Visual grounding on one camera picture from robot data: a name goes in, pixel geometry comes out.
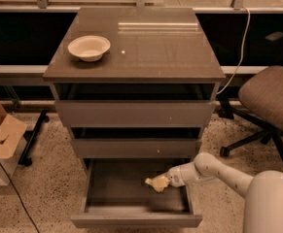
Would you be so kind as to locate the grey drawer cabinet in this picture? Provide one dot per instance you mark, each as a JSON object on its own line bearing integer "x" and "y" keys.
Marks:
{"x": 148, "y": 45}

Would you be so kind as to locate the white paper bowl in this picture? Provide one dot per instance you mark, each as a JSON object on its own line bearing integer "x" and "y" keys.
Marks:
{"x": 89, "y": 48}

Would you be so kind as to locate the yellow sponge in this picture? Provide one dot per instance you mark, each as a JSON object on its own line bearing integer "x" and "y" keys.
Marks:
{"x": 149, "y": 181}

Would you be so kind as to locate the open cardboard box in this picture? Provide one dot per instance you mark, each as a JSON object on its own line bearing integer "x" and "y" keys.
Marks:
{"x": 12, "y": 144}

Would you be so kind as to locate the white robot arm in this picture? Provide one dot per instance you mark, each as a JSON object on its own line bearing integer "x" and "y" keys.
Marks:
{"x": 263, "y": 194}

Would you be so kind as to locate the top grey drawer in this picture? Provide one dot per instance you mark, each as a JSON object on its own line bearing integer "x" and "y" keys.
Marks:
{"x": 128, "y": 105}

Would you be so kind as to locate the middle grey drawer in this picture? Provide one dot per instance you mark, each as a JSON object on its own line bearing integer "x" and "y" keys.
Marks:
{"x": 156, "y": 142}

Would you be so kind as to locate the bottom grey open drawer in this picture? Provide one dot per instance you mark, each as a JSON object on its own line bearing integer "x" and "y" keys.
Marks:
{"x": 117, "y": 196}

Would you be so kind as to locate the black table leg base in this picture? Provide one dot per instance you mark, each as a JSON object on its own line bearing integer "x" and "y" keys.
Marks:
{"x": 30, "y": 137}

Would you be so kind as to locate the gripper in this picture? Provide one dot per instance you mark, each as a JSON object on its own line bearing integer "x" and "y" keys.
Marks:
{"x": 174, "y": 178}

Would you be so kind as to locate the brown office chair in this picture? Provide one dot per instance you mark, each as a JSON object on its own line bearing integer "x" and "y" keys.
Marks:
{"x": 263, "y": 96}

